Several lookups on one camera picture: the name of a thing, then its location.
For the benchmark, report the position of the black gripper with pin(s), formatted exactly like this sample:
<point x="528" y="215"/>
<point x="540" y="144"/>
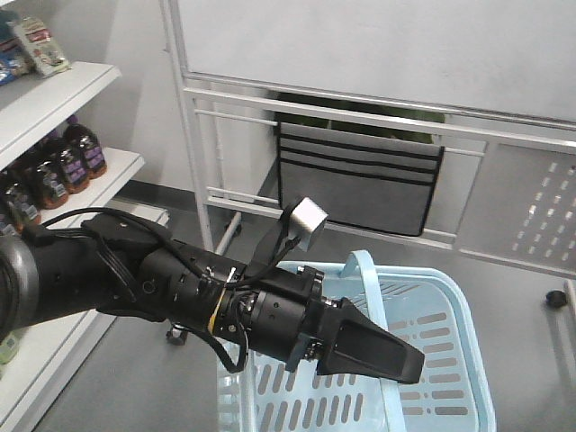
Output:
<point x="286" y="316"/>

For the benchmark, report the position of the light blue plastic basket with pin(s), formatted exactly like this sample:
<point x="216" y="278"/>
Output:
<point x="422" y="306"/>

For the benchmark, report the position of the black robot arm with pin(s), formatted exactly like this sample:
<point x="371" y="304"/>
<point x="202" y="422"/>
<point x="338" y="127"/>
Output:
<point x="122" y="265"/>

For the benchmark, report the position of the grey fabric pocket organizer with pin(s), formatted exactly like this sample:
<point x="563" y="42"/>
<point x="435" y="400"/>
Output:
<point x="361" y="181"/>

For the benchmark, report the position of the white rolling rack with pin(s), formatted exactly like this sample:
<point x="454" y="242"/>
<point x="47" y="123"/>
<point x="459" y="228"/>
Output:
<point x="447" y="125"/>

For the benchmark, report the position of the white shelf unit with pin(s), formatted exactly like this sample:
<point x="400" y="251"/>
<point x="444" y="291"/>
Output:
<point x="41" y="351"/>

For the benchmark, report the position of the brown plum drink bottles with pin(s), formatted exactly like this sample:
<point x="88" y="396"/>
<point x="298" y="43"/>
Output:
<point x="48" y="173"/>

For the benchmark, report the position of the blue snack bag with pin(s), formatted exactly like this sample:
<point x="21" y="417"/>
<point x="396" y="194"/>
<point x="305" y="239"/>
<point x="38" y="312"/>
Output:
<point x="14" y="62"/>

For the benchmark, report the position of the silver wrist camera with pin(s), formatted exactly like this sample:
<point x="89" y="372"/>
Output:
<point x="306" y="222"/>

